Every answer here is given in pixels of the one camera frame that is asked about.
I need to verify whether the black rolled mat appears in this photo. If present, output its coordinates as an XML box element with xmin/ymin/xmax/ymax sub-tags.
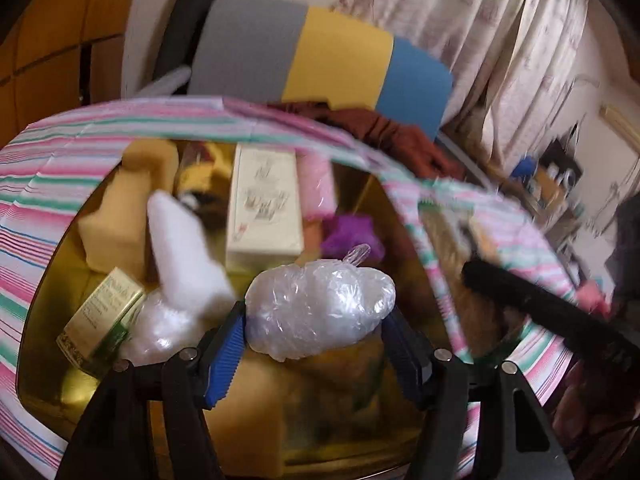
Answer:
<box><xmin>152</xmin><ymin>0</ymin><xmax>223</xmax><ymax>81</ymax></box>

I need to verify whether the black box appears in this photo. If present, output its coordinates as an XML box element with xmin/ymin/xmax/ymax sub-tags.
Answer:
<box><xmin>542</xmin><ymin>140</ymin><xmax>583</xmax><ymax>176</ymax></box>

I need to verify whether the pink soft item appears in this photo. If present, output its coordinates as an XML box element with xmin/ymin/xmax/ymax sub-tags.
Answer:
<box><xmin>297</xmin><ymin>152</ymin><xmax>338</xmax><ymax>221</ymax></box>

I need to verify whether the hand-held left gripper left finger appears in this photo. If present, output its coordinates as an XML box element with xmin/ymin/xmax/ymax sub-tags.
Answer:
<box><xmin>55</xmin><ymin>301</ymin><xmax>247</xmax><ymax>480</ymax></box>

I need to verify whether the brown-red garment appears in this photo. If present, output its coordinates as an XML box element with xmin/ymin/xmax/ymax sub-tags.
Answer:
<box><xmin>270</xmin><ymin>100</ymin><xmax>466</xmax><ymax>181</ymax></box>

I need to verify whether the pink garment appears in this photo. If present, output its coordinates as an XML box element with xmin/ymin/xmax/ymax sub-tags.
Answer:
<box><xmin>575</xmin><ymin>280</ymin><xmax>613</xmax><ymax>316</ymax></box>

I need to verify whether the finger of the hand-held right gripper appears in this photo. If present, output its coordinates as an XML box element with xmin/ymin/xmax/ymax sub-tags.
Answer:
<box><xmin>462</xmin><ymin>259</ymin><xmax>640</xmax><ymax>376</ymax></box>

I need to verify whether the gold tin box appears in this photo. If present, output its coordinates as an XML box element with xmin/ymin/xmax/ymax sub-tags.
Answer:
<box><xmin>15</xmin><ymin>132</ymin><xmax>481</xmax><ymax>480</ymax></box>

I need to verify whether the purple fuzzy object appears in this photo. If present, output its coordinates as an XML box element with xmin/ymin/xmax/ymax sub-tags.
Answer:
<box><xmin>320</xmin><ymin>212</ymin><xmax>386</xmax><ymax>261</ymax></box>

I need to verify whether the patterned cream curtain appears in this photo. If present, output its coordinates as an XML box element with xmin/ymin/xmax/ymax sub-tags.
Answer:
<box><xmin>332</xmin><ymin>0</ymin><xmax>591</xmax><ymax>171</ymax></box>

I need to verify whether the small green-label box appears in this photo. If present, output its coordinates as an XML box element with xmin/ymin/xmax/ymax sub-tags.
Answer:
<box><xmin>56</xmin><ymin>266</ymin><xmax>147</xmax><ymax>376</ymax></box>

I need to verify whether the wooden cabinet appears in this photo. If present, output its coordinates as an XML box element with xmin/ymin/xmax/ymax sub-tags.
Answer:
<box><xmin>0</xmin><ymin>0</ymin><xmax>146</xmax><ymax>146</ymax></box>

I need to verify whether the grey yellow blue chair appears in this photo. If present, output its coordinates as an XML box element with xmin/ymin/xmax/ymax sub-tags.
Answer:
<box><xmin>150</xmin><ymin>0</ymin><xmax>453</xmax><ymax>143</ymax></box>

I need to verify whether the striped pink green tablecloth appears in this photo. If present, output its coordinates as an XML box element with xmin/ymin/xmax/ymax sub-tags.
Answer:
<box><xmin>0</xmin><ymin>95</ymin><xmax>601</xmax><ymax>480</ymax></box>

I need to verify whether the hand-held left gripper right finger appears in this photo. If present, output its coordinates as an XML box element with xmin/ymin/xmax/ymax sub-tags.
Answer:
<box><xmin>382</xmin><ymin>307</ymin><xmax>576</xmax><ymax>480</ymax></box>

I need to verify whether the beige cardboard box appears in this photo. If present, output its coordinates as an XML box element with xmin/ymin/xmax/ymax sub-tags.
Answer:
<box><xmin>225</xmin><ymin>144</ymin><xmax>306</xmax><ymax>273</ymax></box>

